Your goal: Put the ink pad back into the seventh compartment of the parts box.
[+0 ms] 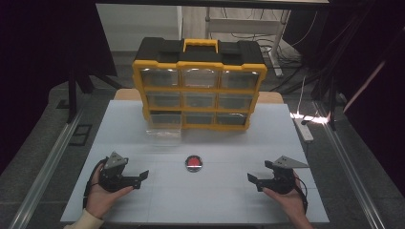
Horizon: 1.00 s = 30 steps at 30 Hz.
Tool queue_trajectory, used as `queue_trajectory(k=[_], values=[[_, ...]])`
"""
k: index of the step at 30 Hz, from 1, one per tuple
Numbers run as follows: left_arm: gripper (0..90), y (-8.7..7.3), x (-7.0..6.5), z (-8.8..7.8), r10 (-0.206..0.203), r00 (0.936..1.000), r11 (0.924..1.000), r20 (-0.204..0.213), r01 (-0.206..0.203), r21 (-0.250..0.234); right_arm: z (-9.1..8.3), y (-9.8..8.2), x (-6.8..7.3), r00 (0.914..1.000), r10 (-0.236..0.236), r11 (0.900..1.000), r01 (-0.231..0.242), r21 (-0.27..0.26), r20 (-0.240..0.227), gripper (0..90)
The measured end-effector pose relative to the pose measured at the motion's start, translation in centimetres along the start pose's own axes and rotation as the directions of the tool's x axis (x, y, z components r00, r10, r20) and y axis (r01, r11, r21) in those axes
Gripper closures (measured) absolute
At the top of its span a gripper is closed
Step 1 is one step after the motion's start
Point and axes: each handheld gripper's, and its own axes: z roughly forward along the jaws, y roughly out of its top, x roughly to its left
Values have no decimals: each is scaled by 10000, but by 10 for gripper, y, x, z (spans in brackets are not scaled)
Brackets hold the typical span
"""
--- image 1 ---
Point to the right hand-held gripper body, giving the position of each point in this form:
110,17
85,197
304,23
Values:
283,178

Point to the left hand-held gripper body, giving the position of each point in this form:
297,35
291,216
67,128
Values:
111,175

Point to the round red black tin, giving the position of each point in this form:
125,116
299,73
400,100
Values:
194,162

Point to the clear plastic drawer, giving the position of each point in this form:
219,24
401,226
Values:
164,122

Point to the yellow black organizer box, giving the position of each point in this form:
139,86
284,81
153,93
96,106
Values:
199,54

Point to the person's right hand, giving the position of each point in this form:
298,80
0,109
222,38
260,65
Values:
291,200

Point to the person's left hand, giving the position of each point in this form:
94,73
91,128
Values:
102,200

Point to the black floor socket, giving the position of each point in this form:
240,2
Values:
81,135

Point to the white power strip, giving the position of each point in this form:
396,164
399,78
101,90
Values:
304,129

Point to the wooden table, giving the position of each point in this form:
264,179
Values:
127,94

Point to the black metal stand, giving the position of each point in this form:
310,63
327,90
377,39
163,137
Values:
72,95

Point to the metal floor rail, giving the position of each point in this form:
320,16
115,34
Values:
347,171
47,162

